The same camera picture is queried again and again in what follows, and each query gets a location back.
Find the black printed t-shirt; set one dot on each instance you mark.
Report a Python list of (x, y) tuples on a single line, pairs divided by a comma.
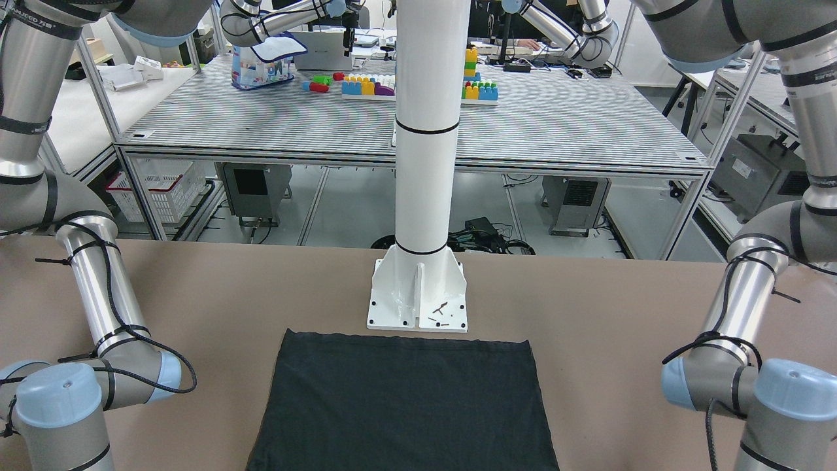
[(362, 402)]

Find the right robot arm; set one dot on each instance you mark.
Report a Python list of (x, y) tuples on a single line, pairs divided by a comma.
[(59, 408)]

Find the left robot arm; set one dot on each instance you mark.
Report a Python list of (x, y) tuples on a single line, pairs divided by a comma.
[(787, 209)]

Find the white mounting column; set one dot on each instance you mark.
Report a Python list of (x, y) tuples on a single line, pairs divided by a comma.
[(419, 283)]

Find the blue patterned bag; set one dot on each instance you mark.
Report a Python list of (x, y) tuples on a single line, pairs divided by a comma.
[(267, 63)]

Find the white plastic crate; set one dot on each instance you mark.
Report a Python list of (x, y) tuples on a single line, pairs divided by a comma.
[(171, 186)]

